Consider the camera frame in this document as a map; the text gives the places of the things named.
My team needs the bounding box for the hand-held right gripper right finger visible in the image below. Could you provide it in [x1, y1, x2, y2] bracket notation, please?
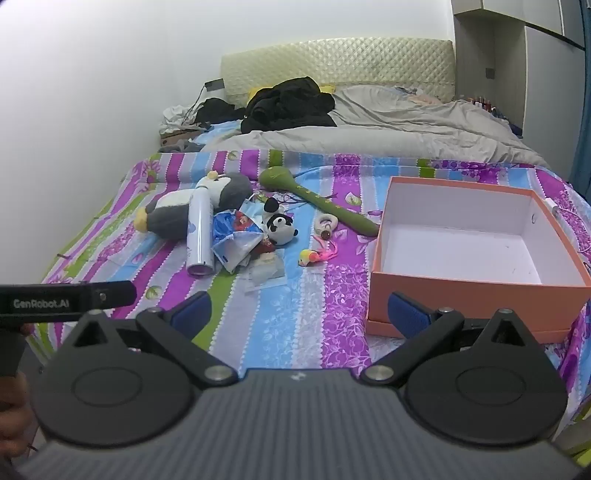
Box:
[359, 292, 532, 386]

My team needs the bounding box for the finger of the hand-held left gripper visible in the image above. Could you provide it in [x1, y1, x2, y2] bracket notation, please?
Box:
[95, 281, 138, 309]

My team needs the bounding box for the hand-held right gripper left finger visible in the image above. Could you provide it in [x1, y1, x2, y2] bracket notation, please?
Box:
[62, 291, 239, 387]

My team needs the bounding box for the orange cardboard box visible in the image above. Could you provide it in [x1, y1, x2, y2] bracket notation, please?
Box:
[366, 176, 591, 344]

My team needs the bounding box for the blue tissue packet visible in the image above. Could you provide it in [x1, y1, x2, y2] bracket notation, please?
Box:
[211, 209, 267, 274]

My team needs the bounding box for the blue face mask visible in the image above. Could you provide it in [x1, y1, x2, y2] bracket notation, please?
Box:
[241, 199, 269, 228]

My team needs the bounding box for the panda plush toy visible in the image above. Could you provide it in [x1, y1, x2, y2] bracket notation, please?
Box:
[262, 198, 299, 246]

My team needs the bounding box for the person's left hand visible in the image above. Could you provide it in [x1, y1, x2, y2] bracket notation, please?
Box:
[0, 374, 34, 467]

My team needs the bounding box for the clear plastic bag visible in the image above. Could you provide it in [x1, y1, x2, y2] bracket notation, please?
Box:
[244, 249, 286, 292]

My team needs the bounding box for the white spray can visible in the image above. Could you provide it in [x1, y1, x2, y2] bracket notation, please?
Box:
[185, 189, 216, 277]

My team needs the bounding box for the grey white penguin plush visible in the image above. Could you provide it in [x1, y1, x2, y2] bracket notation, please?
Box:
[134, 171, 254, 241]

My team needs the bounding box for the striped floral bedsheet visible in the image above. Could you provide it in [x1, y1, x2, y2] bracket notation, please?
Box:
[25, 148, 591, 402]

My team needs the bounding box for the pink yellow small toy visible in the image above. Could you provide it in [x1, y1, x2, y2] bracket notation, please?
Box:
[299, 240, 341, 267]

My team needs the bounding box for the green massage hammer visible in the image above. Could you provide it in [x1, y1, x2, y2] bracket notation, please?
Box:
[259, 166, 382, 237]

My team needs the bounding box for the brown cardboard box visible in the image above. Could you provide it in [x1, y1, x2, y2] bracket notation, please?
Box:
[159, 129, 204, 148]

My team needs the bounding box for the white crumpled cloth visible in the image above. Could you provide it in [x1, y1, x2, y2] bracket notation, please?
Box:
[159, 105, 199, 134]

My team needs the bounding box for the grey duvet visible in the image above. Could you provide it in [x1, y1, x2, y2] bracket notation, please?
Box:
[194, 84, 552, 168]

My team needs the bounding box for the small black cloth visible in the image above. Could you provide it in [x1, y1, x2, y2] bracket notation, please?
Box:
[193, 98, 245, 126]

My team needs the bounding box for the pink patterned pillow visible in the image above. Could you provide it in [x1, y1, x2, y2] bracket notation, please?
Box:
[397, 87, 446, 105]

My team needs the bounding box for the black clothes pile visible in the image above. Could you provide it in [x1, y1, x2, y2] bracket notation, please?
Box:
[240, 77, 338, 134]

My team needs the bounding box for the yellow pillow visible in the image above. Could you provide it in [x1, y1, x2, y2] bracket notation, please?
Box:
[247, 84, 335, 104]

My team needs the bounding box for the row of small bottles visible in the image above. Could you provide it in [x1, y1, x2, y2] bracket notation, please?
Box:
[465, 95, 509, 121]

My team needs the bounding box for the blue curtain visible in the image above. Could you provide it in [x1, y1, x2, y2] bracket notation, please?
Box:
[569, 111, 591, 195]

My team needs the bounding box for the cream quilted headboard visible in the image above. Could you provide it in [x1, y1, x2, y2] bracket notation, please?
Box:
[220, 39, 455, 104]

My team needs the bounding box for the grey white wardrobe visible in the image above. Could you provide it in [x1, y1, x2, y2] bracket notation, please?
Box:
[452, 0, 591, 139]

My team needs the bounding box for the white fluffy hair tie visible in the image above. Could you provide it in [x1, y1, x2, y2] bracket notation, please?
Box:
[314, 214, 340, 241]

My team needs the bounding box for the black wall plug with cable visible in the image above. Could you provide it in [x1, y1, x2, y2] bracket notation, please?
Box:
[185, 78, 225, 126]

